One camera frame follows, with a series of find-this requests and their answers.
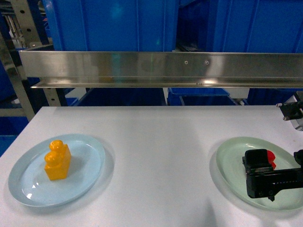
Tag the blue bin right of rail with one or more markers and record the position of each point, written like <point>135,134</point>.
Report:
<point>272,26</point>

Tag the yellow toy block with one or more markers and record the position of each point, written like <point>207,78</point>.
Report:
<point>57,160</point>

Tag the stainless steel shelf rail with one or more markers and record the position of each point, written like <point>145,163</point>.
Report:
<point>163,69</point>

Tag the light blue plate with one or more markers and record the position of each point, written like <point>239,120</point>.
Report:
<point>29,184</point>

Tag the large blue bin behind rail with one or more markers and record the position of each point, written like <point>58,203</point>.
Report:
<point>113,25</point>

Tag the light green plate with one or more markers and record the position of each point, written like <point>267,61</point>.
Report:
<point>231,175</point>

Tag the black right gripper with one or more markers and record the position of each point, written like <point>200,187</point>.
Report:
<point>264,182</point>

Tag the red toy block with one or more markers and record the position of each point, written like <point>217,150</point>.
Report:
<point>271,157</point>

